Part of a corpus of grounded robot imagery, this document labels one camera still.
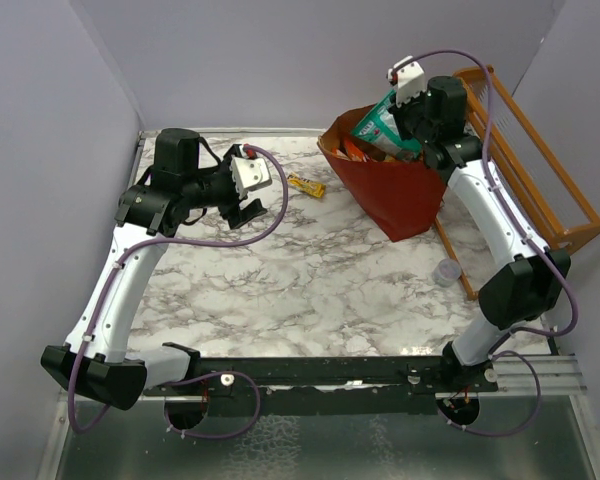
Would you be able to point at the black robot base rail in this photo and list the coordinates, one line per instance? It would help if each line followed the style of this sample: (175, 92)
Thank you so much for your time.
(320, 386)

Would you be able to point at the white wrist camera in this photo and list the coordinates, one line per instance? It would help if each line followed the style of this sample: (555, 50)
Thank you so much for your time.
(408, 80)
(249, 175)

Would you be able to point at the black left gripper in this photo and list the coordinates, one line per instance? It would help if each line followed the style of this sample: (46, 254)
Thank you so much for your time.
(225, 168)

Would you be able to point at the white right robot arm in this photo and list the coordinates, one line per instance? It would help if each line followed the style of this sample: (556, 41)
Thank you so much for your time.
(530, 275)

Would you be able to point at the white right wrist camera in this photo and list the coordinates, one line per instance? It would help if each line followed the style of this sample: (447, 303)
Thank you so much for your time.
(408, 80)

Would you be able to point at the teal Fox's mint candy bag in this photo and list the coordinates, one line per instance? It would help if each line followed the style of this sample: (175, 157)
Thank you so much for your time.
(378, 128)

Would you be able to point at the yellow M&M's packet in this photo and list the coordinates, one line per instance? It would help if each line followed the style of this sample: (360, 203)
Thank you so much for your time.
(312, 188)

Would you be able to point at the orange Fox's fruits candy bag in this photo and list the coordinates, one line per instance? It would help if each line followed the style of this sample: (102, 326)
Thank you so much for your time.
(337, 153)

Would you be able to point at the red brown paper bag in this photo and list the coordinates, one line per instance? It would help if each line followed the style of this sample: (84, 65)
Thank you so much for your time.
(402, 198)

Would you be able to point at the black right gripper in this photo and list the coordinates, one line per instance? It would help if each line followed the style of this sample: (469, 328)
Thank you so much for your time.
(397, 111)

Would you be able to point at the orange wooden rack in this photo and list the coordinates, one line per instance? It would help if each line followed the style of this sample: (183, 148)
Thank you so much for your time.
(545, 192)

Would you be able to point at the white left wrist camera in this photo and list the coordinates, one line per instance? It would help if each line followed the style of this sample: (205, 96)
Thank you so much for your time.
(249, 175)

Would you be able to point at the small purple lidded cup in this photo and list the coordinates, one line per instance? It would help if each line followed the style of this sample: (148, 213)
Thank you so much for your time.
(447, 272)

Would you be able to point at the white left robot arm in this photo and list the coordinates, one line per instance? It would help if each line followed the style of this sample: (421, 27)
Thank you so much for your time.
(93, 361)

